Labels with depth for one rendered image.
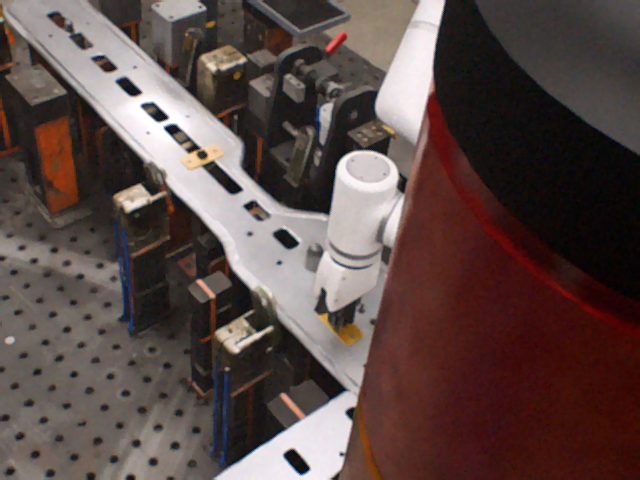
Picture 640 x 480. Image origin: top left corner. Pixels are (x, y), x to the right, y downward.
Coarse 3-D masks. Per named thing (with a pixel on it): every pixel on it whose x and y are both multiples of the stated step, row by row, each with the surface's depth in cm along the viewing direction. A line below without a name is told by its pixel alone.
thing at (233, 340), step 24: (216, 336) 133; (240, 336) 133; (264, 336) 134; (216, 360) 135; (240, 360) 134; (264, 360) 139; (216, 384) 140; (240, 384) 139; (264, 384) 146; (216, 408) 145; (240, 408) 149; (264, 408) 150; (216, 432) 151; (240, 432) 150; (264, 432) 157; (216, 456) 154; (240, 456) 156
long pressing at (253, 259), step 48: (48, 0) 201; (48, 48) 188; (96, 48) 189; (96, 96) 177; (144, 96) 179; (192, 96) 180; (144, 144) 168; (240, 144) 171; (192, 192) 160; (240, 192) 162; (240, 240) 153; (288, 288) 146; (336, 336) 140
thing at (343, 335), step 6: (324, 318) 142; (348, 324) 142; (336, 330) 141; (342, 330) 141; (348, 330) 141; (354, 330) 141; (360, 330) 141; (342, 336) 140; (348, 336) 140; (354, 336) 140; (360, 336) 140; (348, 342) 139
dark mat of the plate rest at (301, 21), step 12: (264, 0) 179; (276, 0) 180; (288, 0) 180; (300, 0) 181; (312, 0) 181; (324, 0) 182; (276, 12) 176; (288, 12) 177; (300, 12) 177; (312, 12) 178; (324, 12) 178; (336, 12) 179; (300, 24) 174; (312, 24) 175
